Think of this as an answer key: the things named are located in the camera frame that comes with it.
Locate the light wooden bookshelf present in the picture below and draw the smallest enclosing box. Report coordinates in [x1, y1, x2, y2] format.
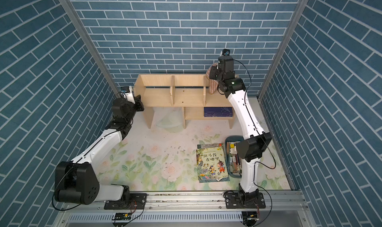
[133, 74, 236, 128]

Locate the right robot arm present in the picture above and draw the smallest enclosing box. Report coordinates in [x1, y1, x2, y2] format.
[209, 50, 272, 202]

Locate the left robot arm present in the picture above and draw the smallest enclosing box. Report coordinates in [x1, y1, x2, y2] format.
[52, 93, 144, 206]

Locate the dark blue book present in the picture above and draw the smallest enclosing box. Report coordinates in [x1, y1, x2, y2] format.
[204, 107, 233, 117]

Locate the teal tray of items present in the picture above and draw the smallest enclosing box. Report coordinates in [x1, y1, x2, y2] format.
[224, 135, 244, 179]

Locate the children's picture book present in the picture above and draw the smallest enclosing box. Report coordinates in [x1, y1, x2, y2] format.
[196, 143, 229, 183]

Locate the left circuit board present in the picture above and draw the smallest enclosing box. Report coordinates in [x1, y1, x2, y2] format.
[112, 213, 132, 222]

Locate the circuit board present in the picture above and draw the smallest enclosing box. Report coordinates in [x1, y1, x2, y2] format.
[112, 213, 132, 222]
[241, 211, 259, 222]

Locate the right circuit board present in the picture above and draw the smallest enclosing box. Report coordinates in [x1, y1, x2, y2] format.
[241, 211, 259, 222]

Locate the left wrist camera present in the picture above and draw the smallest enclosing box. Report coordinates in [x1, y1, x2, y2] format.
[119, 86, 135, 104]

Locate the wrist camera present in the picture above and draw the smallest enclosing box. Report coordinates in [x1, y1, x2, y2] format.
[119, 86, 135, 104]
[221, 49, 230, 56]

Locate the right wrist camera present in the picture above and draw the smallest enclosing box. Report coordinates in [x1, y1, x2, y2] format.
[221, 49, 230, 56]

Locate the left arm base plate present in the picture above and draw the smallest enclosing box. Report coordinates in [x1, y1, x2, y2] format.
[104, 193, 147, 211]

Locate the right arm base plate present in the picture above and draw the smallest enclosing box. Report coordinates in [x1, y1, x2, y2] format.
[223, 190, 266, 209]

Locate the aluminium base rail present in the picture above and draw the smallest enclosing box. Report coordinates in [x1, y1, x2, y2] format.
[67, 190, 308, 213]

